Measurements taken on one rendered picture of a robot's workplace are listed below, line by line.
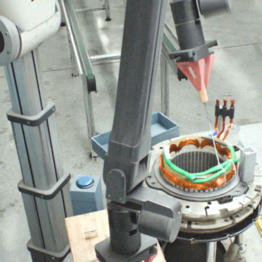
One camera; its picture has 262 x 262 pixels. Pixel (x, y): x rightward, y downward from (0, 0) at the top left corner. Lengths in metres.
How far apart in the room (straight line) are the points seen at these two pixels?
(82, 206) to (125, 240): 0.48
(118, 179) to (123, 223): 0.09
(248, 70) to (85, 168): 1.78
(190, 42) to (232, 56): 3.40
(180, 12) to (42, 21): 0.37
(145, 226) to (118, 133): 0.16
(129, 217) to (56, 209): 0.74
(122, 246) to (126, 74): 0.31
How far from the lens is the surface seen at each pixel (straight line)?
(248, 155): 1.18
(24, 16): 1.20
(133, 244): 0.89
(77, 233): 1.15
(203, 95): 1.12
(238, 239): 1.45
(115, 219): 0.84
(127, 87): 0.76
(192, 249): 1.49
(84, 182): 1.32
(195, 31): 1.08
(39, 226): 1.63
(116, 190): 0.80
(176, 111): 3.62
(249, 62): 4.37
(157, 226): 0.81
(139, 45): 0.74
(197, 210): 1.14
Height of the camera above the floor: 1.87
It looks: 34 degrees down
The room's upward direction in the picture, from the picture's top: 3 degrees counter-clockwise
